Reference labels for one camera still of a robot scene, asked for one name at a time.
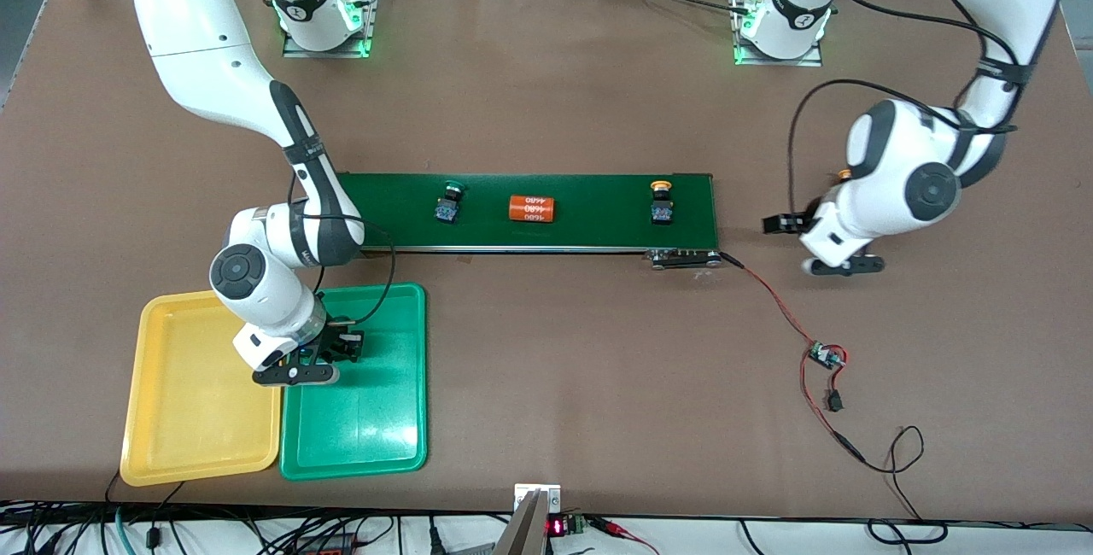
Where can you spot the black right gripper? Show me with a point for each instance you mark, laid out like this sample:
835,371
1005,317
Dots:
330,338

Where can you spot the green push button switch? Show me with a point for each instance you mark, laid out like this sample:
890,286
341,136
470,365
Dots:
446,212

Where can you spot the orange cylindrical battery cell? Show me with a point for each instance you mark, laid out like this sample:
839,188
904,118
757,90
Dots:
532,209

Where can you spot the green plastic tray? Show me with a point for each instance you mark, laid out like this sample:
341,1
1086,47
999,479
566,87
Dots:
367,418

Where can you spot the small green circuit board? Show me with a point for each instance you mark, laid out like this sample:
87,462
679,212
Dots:
824,354

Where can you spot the yellow plastic tray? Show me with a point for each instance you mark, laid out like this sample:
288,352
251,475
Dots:
188,418

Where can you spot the small black connector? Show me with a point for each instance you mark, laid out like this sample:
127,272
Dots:
834,402

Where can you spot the green conveyor belt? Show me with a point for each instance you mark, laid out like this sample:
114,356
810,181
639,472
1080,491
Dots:
589,209

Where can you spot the red plug connector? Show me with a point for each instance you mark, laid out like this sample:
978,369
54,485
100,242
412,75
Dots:
324,548

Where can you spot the grey metal bar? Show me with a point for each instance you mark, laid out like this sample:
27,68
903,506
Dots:
521,534

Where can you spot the red digit display module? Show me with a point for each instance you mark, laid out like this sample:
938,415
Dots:
557,527

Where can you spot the red clip lead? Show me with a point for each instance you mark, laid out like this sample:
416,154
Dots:
619,529

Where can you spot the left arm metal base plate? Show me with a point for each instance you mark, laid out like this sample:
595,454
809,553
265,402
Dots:
781,62

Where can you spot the silver mounting bracket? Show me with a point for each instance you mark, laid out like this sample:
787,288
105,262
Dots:
523,493

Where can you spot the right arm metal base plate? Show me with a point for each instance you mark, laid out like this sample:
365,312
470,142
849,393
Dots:
324,53

